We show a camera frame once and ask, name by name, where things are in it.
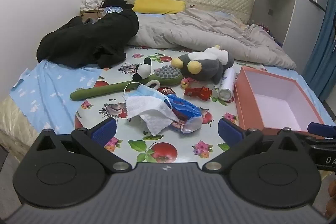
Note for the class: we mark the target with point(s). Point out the colourful cloth pile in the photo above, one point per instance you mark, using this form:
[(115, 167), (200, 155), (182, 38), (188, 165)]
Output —
[(270, 33)]

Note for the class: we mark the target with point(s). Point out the cardboard bedside box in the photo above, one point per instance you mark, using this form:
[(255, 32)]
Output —
[(90, 14)]

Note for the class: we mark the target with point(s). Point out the panda plush toy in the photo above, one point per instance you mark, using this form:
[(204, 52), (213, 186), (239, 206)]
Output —
[(143, 70)]

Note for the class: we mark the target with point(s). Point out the red snack packet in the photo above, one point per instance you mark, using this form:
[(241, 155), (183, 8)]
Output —
[(198, 92)]

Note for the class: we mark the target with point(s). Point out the blue face mask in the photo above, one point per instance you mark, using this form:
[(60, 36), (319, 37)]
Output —
[(147, 91)]

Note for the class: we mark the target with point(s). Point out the orange cardboard box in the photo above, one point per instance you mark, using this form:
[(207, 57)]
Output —
[(246, 108)]

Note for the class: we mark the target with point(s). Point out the plastic covered mattress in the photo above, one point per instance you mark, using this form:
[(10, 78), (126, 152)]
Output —
[(13, 119)]

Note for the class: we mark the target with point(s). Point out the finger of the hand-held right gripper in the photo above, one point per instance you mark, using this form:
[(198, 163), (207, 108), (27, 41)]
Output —
[(321, 129)]

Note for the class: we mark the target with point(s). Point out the wardrobe side socket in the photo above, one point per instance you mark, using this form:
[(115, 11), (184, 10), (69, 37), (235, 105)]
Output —
[(271, 12)]

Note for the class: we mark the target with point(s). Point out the grey penguin plush toy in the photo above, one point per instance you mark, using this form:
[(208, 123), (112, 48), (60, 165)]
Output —
[(207, 67)]

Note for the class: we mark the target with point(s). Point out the blue plastic packet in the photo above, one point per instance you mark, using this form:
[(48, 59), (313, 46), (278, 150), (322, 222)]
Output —
[(183, 106)]

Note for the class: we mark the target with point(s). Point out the light blue bedsheet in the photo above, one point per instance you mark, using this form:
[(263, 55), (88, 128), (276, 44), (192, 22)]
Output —
[(47, 92)]

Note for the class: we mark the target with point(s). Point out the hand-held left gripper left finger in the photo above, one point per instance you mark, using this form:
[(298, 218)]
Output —
[(103, 132)]

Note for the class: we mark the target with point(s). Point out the pink bird toy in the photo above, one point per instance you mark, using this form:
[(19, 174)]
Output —
[(185, 82)]

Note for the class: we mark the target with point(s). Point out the white paper tissue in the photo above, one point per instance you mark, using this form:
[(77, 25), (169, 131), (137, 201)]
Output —
[(147, 108)]

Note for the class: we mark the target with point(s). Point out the grey duvet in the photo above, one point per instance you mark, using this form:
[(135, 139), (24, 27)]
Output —
[(199, 29)]

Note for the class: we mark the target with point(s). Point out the white crumpled cloth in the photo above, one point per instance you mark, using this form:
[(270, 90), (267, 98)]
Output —
[(89, 2)]

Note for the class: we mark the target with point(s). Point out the green massage hammer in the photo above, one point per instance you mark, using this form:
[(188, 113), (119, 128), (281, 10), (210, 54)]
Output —
[(105, 88)]

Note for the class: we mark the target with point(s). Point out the person's right hand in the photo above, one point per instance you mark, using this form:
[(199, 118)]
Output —
[(332, 200)]

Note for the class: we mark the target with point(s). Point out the black clothes pile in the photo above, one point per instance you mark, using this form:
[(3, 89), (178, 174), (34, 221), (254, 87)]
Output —
[(86, 40)]

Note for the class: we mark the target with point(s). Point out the white spray can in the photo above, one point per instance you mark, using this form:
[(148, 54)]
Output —
[(227, 82)]

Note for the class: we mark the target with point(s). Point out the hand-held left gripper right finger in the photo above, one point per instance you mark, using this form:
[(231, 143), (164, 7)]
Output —
[(231, 132)]

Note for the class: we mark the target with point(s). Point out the blue curtain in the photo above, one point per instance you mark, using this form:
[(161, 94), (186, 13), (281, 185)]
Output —
[(323, 61)]

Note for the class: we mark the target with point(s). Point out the yellow pillow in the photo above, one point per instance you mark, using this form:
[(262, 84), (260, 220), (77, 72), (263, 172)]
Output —
[(157, 5)]

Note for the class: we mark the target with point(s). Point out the blue crumpled plastic bag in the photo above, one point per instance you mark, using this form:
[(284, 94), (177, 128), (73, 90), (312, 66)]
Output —
[(111, 10)]

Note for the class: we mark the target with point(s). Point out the floral plastic tablecloth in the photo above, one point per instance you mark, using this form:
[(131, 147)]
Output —
[(168, 136)]

